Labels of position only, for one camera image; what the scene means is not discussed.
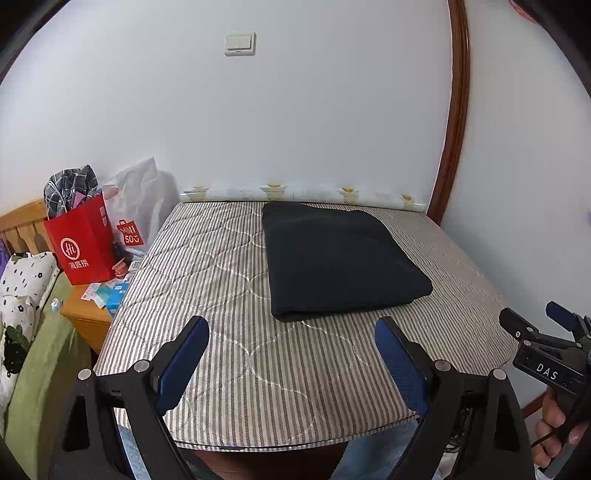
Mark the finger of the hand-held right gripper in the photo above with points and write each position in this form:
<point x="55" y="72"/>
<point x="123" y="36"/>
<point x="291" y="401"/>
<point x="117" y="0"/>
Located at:
<point x="561" y="314"/>
<point x="517" y="323"/>

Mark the green blanket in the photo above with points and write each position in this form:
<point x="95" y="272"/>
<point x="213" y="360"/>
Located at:
<point x="37" y="397"/>

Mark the person's right hand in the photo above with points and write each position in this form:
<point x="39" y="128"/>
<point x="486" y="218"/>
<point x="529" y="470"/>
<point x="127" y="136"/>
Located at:
<point x="551" y="415"/>

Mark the white floral pillow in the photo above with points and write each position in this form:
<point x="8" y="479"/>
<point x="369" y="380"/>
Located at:
<point x="23" y="286"/>

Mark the rolled white printed cloth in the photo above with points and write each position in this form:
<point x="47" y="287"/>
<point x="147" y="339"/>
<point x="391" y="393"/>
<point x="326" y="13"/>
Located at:
<point x="304" y="191"/>

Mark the white plastic bag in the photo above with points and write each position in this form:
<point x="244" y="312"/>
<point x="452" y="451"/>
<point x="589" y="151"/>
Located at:
<point x="143" y="194"/>

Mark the dark plaid cloth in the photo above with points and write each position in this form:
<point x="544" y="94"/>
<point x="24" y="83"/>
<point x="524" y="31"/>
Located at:
<point x="69" y="189"/>

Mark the brown wooden door frame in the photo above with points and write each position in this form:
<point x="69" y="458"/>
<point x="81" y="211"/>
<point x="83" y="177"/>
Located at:
<point x="457" y="115"/>

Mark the white wall light switch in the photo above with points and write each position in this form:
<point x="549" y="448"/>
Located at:
<point x="240" y="44"/>

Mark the red paper shopping bag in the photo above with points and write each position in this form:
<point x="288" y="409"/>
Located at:
<point x="81" y="244"/>

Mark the wooden headboard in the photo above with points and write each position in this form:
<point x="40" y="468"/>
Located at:
<point x="25" y="226"/>

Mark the person's blue jeans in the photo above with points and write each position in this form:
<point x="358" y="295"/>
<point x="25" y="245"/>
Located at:
<point x="369" y="457"/>

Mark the small blue box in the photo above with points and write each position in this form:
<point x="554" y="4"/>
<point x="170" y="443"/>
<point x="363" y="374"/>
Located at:
<point x="119" y="295"/>

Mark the black sweatshirt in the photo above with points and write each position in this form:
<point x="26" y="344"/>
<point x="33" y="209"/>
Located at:
<point x="341" y="263"/>

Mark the wooden nightstand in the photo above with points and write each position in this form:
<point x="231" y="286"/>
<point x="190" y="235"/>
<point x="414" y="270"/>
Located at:
<point x="85" y="318"/>

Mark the striped quilted mat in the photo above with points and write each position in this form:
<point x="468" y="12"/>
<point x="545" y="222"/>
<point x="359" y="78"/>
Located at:
<point x="277" y="378"/>

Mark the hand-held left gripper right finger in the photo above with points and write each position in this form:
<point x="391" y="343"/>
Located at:
<point x="399" y="369"/>

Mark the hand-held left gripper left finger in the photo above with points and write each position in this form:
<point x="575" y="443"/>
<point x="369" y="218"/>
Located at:
<point x="182" y="364"/>

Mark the white paper packet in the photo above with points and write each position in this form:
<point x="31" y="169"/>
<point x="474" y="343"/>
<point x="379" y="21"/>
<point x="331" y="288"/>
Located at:
<point x="96" y="293"/>

